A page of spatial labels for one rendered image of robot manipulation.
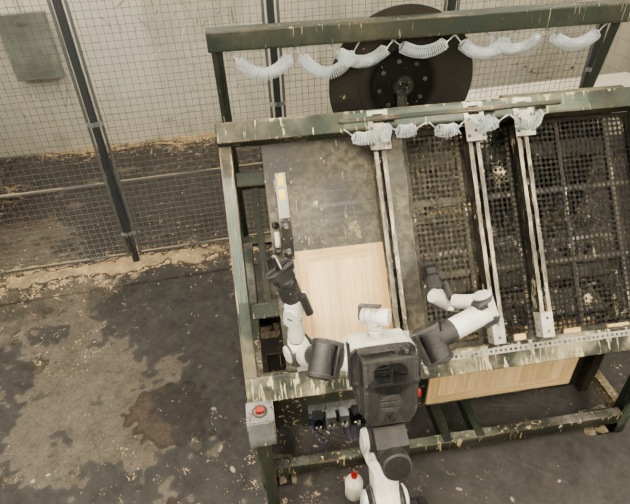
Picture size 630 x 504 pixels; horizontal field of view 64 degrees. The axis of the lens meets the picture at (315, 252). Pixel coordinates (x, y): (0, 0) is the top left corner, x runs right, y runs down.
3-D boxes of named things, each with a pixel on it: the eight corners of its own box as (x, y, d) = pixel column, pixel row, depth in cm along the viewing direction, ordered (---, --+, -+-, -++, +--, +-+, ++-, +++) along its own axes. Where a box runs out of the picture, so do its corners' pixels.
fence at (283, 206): (297, 370, 244) (297, 371, 240) (274, 174, 247) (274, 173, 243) (307, 368, 245) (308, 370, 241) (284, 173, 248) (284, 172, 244)
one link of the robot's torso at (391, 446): (415, 479, 189) (413, 437, 184) (381, 485, 187) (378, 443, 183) (394, 435, 215) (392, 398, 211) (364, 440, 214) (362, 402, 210)
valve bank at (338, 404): (306, 451, 244) (304, 422, 229) (302, 426, 255) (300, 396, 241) (407, 436, 249) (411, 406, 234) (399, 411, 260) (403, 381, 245)
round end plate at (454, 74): (331, 161, 292) (329, 11, 244) (329, 157, 297) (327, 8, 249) (464, 148, 300) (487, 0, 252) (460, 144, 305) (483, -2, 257)
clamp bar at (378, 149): (391, 356, 249) (405, 364, 225) (362, 117, 253) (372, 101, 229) (411, 353, 250) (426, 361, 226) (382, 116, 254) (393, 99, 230)
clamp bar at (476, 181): (484, 343, 253) (507, 350, 230) (454, 109, 257) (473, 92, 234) (503, 340, 254) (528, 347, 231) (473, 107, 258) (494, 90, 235)
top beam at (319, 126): (218, 149, 245) (216, 144, 235) (216, 129, 246) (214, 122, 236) (641, 110, 267) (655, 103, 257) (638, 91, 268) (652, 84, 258)
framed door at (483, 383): (424, 401, 302) (425, 404, 301) (434, 337, 269) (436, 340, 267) (566, 380, 311) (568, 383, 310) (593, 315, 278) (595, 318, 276)
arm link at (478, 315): (501, 293, 199) (453, 318, 195) (510, 322, 203) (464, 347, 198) (483, 287, 210) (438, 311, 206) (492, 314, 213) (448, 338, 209)
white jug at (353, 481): (346, 503, 280) (347, 484, 268) (343, 486, 288) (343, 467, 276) (364, 500, 281) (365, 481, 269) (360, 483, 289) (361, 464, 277)
